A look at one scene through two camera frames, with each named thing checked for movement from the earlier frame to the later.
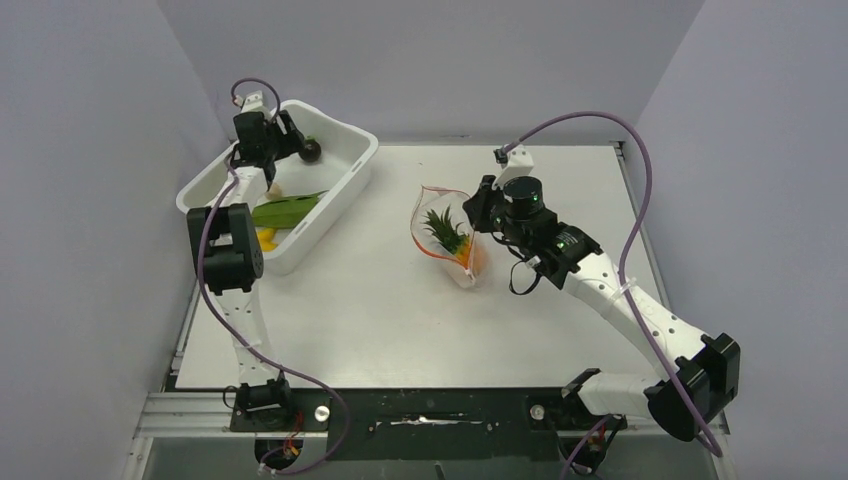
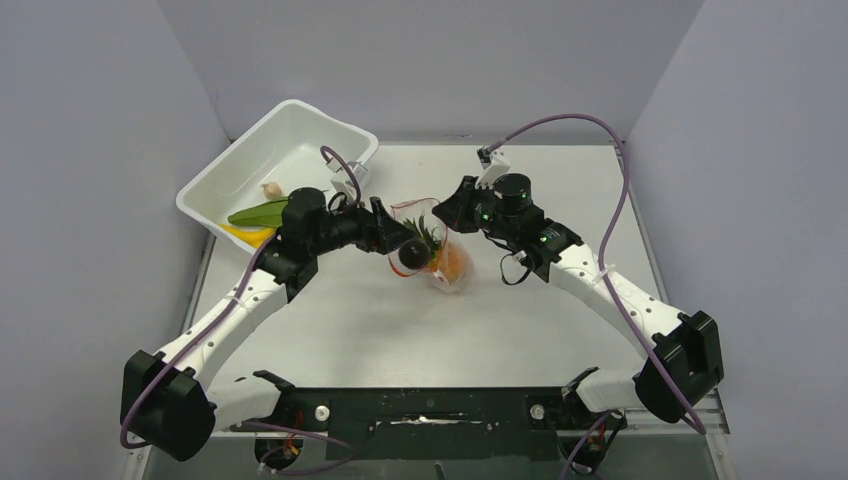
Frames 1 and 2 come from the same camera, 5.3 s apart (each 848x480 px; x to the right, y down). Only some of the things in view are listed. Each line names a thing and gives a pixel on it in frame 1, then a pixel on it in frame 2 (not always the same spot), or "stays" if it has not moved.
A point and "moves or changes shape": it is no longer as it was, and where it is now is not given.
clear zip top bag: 445,233 moves or changes shape
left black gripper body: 280,145 → 348,227
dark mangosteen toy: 312,149 → 414,254
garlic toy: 274,192 stays
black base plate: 437,424 stays
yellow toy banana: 264,236 stays
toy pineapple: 443,227 moves or changes shape
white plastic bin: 344,168 stays
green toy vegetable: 286,212 stays
